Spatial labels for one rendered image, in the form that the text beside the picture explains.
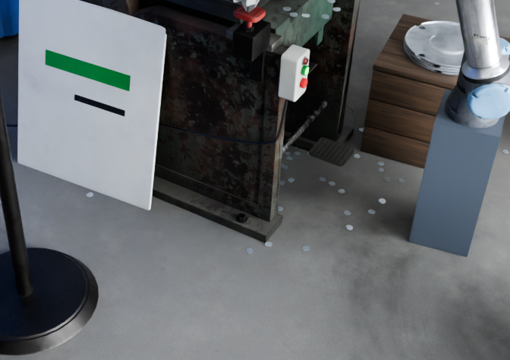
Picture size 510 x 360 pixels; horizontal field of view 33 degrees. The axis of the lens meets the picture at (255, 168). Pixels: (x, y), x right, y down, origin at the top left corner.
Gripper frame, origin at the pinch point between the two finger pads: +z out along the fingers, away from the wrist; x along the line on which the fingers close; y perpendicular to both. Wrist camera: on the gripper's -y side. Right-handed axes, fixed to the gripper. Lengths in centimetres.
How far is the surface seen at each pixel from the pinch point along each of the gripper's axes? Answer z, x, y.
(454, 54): 39, 36, -74
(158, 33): 20.8, -31.7, -5.9
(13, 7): 64, -132, -52
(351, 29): 31, 7, -55
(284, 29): 15.2, 1.0, -18.8
